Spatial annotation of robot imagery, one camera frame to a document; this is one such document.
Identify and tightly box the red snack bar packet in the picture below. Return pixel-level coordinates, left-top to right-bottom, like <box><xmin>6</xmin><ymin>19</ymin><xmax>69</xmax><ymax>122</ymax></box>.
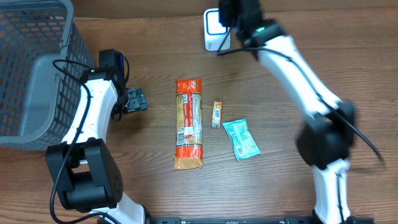
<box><xmin>174</xmin><ymin>79</ymin><xmax>203</xmax><ymax>170</ymax></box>

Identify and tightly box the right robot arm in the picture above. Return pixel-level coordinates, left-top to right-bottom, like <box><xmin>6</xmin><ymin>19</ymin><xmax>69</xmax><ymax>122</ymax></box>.
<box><xmin>218</xmin><ymin>0</ymin><xmax>355</xmax><ymax>223</ymax></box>

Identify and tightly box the green wet wipes packet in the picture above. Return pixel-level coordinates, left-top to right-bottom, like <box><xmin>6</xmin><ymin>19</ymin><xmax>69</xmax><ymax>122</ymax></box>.
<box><xmin>223</xmin><ymin>118</ymin><xmax>261</xmax><ymax>162</ymax></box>

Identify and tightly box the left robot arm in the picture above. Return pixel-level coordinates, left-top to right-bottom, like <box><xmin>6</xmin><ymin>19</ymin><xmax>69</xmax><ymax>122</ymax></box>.
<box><xmin>45</xmin><ymin>49</ymin><xmax>155</xmax><ymax>224</ymax></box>

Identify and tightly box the white barcode scanner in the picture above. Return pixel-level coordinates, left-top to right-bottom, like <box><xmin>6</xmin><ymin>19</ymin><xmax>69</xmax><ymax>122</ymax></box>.
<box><xmin>203</xmin><ymin>8</ymin><xmax>231</xmax><ymax>51</ymax></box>

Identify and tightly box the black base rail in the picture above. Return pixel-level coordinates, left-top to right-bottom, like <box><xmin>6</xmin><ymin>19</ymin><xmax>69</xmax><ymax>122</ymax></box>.
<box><xmin>154</xmin><ymin>217</ymin><xmax>321</xmax><ymax>224</ymax></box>

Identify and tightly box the grey plastic shopping basket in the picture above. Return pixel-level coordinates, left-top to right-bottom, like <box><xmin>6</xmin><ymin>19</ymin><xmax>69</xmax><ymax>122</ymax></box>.
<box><xmin>1</xmin><ymin>0</ymin><xmax>94</xmax><ymax>150</ymax></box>

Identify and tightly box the orange tissue packet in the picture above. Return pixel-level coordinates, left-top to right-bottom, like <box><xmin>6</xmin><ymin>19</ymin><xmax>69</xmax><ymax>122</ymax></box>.
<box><xmin>211</xmin><ymin>101</ymin><xmax>222</xmax><ymax>128</ymax></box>

